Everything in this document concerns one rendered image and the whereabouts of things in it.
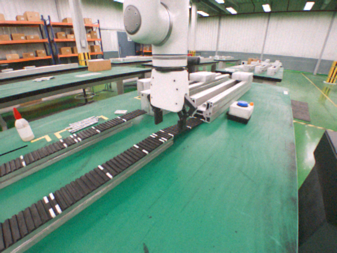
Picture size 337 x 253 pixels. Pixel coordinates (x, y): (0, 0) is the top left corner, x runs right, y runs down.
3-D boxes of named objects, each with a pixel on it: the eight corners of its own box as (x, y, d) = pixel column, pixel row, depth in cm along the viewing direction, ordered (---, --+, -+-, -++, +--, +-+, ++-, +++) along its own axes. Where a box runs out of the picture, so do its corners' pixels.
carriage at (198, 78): (204, 87, 86) (205, 75, 83) (188, 84, 92) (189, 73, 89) (214, 83, 97) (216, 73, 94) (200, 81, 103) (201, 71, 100)
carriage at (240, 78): (246, 85, 93) (248, 75, 89) (230, 83, 99) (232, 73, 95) (251, 82, 104) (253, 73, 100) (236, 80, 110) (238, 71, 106)
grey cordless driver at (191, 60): (196, 85, 115) (198, 56, 105) (173, 83, 122) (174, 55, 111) (198, 84, 121) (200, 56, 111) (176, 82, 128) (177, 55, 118)
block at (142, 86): (147, 99, 83) (145, 82, 78) (137, 95, 91) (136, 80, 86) (161, 96, 88) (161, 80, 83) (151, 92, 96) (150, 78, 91)
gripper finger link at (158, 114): (147, 102, 43) (148, 122, 46) (155, 104, 41) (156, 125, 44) (154, 99, 45) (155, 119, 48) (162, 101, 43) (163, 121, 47)
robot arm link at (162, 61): (143, 54, 34) (144, 68, 35) (173, 55, 29) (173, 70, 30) (165, 54, 40) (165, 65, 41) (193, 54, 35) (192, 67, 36)
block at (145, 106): (162, 119, 59) (162, 96, 55) (141, 112, 66) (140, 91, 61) (175, 113, 65) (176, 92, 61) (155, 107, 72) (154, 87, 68)
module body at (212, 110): (210, 123, 56) (213, 102, 52) (188, 116, 62) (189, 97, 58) (250, 88, 111) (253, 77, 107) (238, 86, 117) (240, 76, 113)
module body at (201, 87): (171, 111, 67) (171, 93, 63) (155, 107, 72) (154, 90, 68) (227, 84, 122) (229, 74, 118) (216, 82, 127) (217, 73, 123)
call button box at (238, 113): (246, 124, 55) (250, 109, 52) (223, 118, 60) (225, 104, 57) (250, 118, 61) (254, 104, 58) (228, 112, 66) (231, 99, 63)
